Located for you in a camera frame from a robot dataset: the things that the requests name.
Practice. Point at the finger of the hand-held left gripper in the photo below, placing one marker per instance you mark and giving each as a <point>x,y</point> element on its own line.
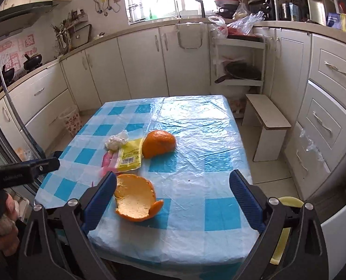
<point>46,166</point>

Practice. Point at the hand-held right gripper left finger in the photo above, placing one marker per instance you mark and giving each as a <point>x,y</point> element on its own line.
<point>101,198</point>

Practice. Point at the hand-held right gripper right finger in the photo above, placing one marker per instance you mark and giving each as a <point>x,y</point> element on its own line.
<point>246,201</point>

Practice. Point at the yellow plastic basin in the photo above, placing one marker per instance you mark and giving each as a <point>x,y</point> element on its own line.
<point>289,202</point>

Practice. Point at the person's left hand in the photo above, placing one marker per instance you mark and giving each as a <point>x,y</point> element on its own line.
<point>7,227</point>

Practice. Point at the pink wrapper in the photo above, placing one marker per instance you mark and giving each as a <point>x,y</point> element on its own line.
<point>109,163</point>

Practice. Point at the patterned waste bin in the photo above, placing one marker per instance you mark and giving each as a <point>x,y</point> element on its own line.
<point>73,124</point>

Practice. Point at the yellow snack packet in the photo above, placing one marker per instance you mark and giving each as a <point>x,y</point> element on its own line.
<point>130,156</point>

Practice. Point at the crumpled white tissue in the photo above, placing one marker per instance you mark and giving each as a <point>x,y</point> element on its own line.
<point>116,141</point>

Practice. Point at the domed orange peel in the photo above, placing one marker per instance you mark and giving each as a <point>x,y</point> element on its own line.
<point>158,144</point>

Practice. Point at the blue checkered tablecloth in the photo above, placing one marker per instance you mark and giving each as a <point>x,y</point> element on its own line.
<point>196,140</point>

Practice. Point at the white wooden stool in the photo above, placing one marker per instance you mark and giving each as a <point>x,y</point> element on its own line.
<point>267,116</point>

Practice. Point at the black wok with lid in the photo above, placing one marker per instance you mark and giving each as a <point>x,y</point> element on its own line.
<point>33,61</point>

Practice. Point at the black frying pan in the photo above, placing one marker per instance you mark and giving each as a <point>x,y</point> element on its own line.
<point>243,71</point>

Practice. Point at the cream drawer cabinet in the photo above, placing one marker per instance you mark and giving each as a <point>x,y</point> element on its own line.
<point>330,99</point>

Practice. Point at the utensil rack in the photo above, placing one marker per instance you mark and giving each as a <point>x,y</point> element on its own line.
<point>74,32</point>

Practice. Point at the cream base cabinets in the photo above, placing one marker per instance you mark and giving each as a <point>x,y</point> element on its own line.
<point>138,64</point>

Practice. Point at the range hood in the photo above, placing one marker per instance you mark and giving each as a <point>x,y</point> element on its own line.
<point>18,17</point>

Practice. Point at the white corner shelf rack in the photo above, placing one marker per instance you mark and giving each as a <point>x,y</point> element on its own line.
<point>240,45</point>

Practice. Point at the hanging bag holder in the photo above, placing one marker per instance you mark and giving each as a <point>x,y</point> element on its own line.
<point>190,36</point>

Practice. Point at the small white bag red print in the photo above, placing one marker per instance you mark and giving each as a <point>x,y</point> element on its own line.
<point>219,27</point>

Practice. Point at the clear plastic bag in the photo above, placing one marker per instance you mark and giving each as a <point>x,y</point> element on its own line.
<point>246,23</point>

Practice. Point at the metal pot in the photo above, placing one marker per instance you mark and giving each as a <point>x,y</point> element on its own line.
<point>285,11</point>

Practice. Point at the black faucet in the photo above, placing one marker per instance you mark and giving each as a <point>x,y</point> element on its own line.
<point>202,7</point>

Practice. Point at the blue box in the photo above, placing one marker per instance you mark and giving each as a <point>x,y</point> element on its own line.
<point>334,22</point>

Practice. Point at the cream tray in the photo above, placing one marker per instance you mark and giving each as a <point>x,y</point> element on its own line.
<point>315,5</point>

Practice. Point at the chrome faucet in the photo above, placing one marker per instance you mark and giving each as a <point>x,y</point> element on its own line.
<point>176,3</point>

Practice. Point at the curved metal rail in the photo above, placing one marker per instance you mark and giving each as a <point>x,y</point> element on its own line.
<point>8,102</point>

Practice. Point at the pink wall stickers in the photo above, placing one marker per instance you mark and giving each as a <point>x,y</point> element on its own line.
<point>12,52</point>

